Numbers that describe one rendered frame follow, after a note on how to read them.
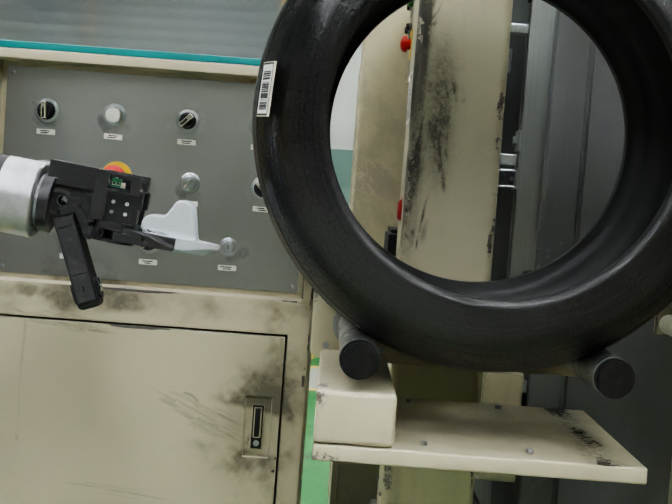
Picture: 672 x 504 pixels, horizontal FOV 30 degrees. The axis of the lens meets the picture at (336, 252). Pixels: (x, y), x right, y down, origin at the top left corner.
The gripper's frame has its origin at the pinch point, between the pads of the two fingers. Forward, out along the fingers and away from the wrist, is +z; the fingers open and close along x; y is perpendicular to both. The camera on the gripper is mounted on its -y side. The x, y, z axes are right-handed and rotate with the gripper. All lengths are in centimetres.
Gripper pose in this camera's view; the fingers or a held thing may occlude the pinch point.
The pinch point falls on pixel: (207, 252)
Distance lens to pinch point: 148.3
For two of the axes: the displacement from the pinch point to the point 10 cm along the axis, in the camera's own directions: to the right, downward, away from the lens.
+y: 2.0, -9.8, -0.5
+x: 0.0, -0.5, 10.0
